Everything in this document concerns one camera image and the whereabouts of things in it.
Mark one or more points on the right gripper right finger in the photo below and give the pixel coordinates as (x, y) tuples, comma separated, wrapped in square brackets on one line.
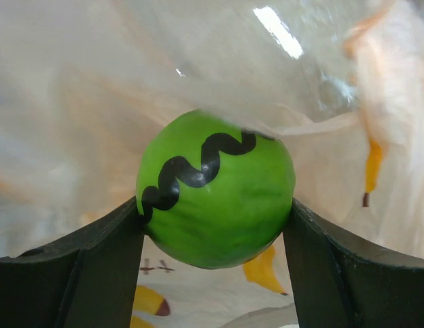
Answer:
[(342, 280)]

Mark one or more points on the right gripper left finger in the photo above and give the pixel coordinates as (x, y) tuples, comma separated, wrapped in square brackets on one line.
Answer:
[(84, 279)]

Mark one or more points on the green watermelon ball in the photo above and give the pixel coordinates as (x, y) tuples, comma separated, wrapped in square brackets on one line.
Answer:
[(211, 194)]

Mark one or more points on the orange banana print plastic bag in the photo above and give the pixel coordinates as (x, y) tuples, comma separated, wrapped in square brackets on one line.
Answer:
[(85, 86)]

